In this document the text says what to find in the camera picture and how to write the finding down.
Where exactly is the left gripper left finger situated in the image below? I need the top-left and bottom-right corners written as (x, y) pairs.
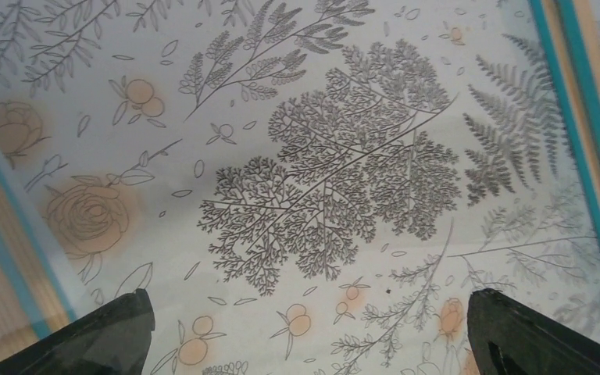
top-left (0, 288), bottom-right (155, 374)

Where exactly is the teal wooden picture frame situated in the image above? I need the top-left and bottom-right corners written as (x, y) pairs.
top-left (0, 0), bottom-right (600, 358)

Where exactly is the floral tablecloth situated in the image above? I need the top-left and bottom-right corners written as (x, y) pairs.
top-left (0, 0), bottom-right (600, 375)

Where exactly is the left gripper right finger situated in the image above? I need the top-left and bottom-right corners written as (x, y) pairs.
top-left (467, 288), bottom-right (600, 375)

